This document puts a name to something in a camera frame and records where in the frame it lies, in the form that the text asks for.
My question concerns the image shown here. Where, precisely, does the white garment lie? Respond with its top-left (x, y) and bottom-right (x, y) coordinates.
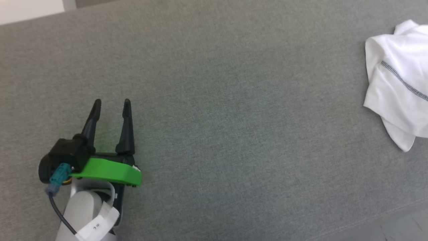
top-left (363, 19), bottom-right (428, 153)

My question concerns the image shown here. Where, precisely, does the white paper label tag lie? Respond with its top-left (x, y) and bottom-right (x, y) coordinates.
top-left (74, 200), bottom-right (120, 241)

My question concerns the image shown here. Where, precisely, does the left gripper black round motor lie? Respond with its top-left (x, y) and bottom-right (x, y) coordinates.
top-left (38, 156), bottom-right (56, 184)

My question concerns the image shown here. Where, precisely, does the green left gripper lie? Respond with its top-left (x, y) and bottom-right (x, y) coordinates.
top-left (69, 99), bottom-right (142, 205)

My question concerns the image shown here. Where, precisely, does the white box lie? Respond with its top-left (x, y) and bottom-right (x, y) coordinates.
top-left (0, 0), bottom-right (65, 25)

